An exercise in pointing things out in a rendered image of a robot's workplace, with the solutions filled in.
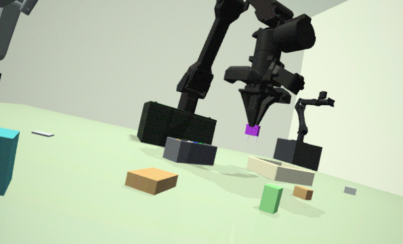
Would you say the small orange block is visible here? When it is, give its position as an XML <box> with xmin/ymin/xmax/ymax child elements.
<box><xmin>293</xmin><ymin>186</ymin><xmax>313</xmax><ymax>200</ymax></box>

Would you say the tan flat box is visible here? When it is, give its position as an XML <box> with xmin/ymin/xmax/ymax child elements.
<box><xmin>125</xmin><ymin>167</ymin><xmax>178</xmax><ymax>195</ymax></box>

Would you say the white flat bar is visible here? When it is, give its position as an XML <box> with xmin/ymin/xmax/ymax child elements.
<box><xmin>32</xmin><ymin>131</ymin><xmax>54</xmax><ymax>137</ymax></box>

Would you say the green rectangular block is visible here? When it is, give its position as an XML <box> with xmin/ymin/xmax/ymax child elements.
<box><xmin>258</xmin><ymin>184</ymin><xmax>283</xmax><ymax>214</ymax></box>

